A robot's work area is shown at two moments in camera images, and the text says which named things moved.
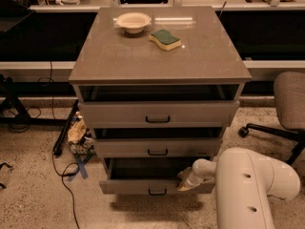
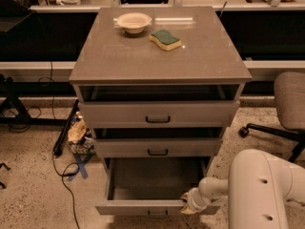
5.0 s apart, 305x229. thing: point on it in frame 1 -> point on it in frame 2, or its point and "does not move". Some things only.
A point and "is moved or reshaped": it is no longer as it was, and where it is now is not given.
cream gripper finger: [183, 188] -> [188, 210]
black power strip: [57, 148] does not move
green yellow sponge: [166, 39] does not move
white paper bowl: [133, 22] does not move
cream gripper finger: [185, 174] -> [187, 197]
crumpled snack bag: [78, 136] does not move
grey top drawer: [159, 114] does not move
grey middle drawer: [159, 148] does not move
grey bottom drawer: [148, 176] is moved or reshaped
